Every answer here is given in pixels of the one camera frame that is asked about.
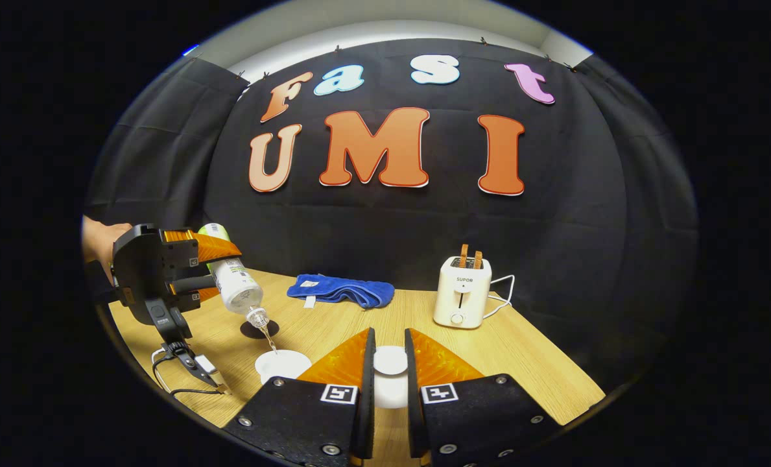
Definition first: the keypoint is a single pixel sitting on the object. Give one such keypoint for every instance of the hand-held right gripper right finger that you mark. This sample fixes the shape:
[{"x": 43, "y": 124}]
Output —
[{"x": 413, "y": 415}]

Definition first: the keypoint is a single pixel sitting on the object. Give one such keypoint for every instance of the black backdrop cloth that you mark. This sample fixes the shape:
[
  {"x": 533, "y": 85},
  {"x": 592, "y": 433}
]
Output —
[{"x": 391, "y": 227}]

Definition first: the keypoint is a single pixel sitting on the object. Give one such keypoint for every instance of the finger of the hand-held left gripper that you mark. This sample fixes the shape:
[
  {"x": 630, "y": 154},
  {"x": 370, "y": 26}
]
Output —
[
  {"x": 190, "y": 285},
  {"x": 181, "y": 254}
]

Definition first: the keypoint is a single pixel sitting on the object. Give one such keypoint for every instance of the white teacup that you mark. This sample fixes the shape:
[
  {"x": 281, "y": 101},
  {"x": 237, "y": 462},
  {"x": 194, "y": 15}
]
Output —
[{"x": 281, "y": 366}]

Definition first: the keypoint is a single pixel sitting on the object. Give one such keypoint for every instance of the brown toast slice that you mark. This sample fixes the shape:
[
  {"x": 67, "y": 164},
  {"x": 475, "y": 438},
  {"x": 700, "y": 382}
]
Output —
[
  {"x": 478, "y": 259},
  {"x": 464, "y": 255}
]

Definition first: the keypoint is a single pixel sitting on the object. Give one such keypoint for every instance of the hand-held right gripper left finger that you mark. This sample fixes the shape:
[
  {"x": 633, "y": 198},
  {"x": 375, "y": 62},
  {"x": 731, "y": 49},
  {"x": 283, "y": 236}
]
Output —
[{"x": 367, "y": 415}]

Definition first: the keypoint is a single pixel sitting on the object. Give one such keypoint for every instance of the dark round coaster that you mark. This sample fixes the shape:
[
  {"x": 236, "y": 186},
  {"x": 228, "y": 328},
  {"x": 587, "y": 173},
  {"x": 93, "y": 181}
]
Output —
[{"x": 254, "y": 331}]

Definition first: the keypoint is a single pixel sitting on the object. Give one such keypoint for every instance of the blue folded towel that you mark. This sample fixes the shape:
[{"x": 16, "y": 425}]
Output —
[{"x": 343, "y": 290}]

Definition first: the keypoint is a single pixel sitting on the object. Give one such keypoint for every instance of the white toaster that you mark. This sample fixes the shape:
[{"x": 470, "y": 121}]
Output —
[{"x": 462, "y": 295}]

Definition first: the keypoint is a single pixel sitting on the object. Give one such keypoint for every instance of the clear water bottle green label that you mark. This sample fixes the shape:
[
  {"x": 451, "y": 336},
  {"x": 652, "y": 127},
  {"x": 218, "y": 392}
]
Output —
[{"x": 236, "y": 285}]

